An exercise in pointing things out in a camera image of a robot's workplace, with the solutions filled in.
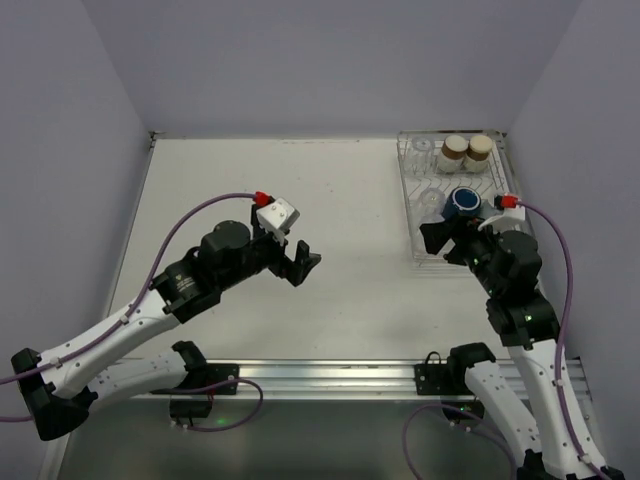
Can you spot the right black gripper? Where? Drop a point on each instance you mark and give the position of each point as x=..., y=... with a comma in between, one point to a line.
x=455, y=241

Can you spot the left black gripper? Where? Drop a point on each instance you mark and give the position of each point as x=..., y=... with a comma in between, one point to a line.
x=282, y=261

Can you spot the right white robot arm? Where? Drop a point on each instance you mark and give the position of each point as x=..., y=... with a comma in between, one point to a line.
x=546, y=435

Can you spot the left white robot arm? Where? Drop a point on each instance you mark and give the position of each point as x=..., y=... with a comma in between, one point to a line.
x=61, y=386

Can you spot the clear glass rack back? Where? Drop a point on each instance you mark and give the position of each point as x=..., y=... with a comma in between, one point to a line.
x=418, y=153

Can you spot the dark blue mug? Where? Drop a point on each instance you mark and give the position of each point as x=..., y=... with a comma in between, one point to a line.
x=462, y=201

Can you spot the clear glass beside mug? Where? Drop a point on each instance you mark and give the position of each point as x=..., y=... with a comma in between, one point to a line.
x=429, y=206

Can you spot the brown banded cup left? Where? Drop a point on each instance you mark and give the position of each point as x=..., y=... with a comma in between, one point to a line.
x=452, y=153

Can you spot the brown banded cup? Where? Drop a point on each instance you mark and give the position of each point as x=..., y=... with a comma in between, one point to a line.
x=452, y=153
x=477, y=154

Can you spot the brown banded cup right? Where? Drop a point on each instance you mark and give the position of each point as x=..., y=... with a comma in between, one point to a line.
x=477, y=154

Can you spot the wire dish rack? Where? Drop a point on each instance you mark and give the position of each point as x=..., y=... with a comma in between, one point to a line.
x=497, y=179

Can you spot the aluminium mounting rail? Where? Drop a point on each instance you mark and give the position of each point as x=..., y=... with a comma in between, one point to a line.
x=365, y=380

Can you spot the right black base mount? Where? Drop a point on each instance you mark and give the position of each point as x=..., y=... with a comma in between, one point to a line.
x=444, y=378

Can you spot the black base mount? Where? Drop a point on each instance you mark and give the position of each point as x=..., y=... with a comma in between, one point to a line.
x=200, y=373
x=444, y=378

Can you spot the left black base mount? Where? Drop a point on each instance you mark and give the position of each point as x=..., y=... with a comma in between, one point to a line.
x=200, y=373

